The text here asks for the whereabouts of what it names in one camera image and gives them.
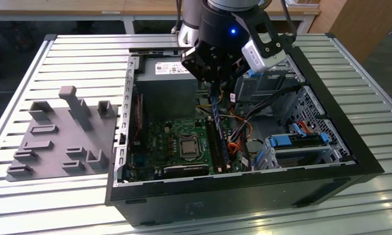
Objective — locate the green motherboard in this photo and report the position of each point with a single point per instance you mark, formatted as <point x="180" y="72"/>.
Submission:
<point x="156" y="137"/>

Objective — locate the wooden cabinet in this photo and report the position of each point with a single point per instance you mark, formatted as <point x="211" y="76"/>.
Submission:
<point x="363" y="24"/>

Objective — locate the black graphics card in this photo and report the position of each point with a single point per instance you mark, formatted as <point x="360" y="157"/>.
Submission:
<point x="186" y="169"/>

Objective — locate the round grey speaker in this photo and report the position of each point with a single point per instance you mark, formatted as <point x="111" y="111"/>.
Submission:
<point x="255" y="147"/>

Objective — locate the blue disk carrier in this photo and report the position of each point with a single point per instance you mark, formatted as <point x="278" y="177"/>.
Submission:
<point x="280" y="141"/>
<point x="252" y="73"/>

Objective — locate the wooden desk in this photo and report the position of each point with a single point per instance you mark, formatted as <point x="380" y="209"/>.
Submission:
<point x="52" y="6"/>

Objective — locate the grey power supply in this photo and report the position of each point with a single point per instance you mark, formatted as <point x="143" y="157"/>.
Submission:
<point x="163" y="98"/>

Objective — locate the silver CPU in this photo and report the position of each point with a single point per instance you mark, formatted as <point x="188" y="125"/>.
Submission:
<point x="187" y="148"/>

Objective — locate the grey parts rack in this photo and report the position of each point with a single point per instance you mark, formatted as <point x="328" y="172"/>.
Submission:
<point x="59" y="137"/>

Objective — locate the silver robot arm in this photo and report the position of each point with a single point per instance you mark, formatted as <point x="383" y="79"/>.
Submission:
<point x="190" y="27"/>

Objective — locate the black camera bracket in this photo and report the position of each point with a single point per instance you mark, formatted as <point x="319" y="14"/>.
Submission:
<point x="264" y="27"/>

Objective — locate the black RAM slot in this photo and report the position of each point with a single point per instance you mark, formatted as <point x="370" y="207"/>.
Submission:
<point x="214" y="147"/>

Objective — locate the blue RAM stick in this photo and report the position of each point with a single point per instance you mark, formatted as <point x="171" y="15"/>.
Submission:
<point x="219" y="127"/>

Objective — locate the silver drive cage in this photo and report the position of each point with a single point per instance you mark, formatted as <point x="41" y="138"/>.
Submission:
<point x="307" y="151"/>

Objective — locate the grey drive cage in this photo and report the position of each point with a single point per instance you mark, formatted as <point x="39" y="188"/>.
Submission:
<point x="264" y="85"/>

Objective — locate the black PC case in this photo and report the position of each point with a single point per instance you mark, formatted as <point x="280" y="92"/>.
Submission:
<point x="215" y="203"/>

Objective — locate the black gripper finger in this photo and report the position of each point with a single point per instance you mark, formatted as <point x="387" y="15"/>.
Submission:
<point x="239" y="67"/>
<point x="192" y="61"/>

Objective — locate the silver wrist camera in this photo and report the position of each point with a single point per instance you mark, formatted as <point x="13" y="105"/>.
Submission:
<point x="262" y="57"/>

